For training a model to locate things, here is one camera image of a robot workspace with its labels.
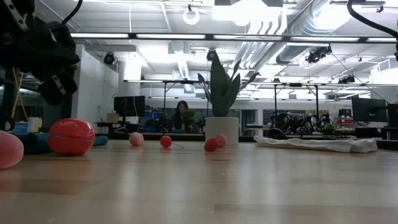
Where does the small red toy cherry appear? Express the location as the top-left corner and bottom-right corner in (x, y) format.
(160, 135), (185, 150)

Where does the small background potted plant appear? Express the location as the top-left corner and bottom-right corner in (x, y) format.
(322, 123), (336, 136)

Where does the green background plant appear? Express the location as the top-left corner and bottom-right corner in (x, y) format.
(182, 108), (197, 131)

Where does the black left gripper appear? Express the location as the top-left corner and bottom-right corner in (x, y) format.
(37, 49), (81, 106)

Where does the black cable loop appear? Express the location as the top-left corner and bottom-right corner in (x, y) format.
(0, 111), (16, 131)

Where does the small pink toy strawberry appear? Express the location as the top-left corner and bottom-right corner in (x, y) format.
(213, 133), (228, 148)

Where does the dark green folded cloth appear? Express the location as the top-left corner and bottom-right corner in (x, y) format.
(14, 133), (109, 156)

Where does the white round plant pot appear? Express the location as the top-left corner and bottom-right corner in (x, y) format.
(204, 116), (239, 146)

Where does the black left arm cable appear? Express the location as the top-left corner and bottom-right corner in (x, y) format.
(60, 0), (84, 25)

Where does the black computer monitor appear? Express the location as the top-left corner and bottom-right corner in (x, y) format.
(351, 97), (388, 123)
(113, 95), (146, 118)

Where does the small red toy strawberry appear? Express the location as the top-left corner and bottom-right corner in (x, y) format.
(204, 138), (220, 152)

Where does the white folded cloth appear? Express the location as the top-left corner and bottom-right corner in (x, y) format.
(253, 135), (379, 154)

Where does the white ring light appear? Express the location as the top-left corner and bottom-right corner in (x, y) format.
(182, 7), (201, 26)

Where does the black background rig frame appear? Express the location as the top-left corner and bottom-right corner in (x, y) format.
(123, 79), (212, 134)
(248, 81), (321, 131)

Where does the pink toy peach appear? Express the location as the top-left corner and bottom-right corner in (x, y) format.
(0, 129), (25, 170)

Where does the overhead light bar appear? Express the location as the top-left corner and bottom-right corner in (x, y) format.
(70, 32), (398, 44)

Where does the small pale pink toy fruit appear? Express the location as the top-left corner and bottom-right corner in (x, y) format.
(129, 131), (145, 147)

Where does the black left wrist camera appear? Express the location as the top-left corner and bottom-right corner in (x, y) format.
(49, 21), (76, 51)

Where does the red toy tomato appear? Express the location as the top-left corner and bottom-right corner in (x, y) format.
(47, 118), (96, 156)

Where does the person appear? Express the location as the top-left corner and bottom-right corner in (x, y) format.
(169, 100), (191, 133)

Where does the blue storage box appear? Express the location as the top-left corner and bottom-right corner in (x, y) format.
(12, 121), (29, 136)

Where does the green snake plant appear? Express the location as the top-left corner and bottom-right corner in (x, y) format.
(198, 51), (261, 118)

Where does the silver ceiling duct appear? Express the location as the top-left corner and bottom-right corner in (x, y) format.
(275, 0), (355, 65)

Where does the yellow cable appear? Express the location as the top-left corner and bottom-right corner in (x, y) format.
(11, 67), (29, 121)

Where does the white bucket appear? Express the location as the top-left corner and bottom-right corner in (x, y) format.
(27, 117), (43, 133)

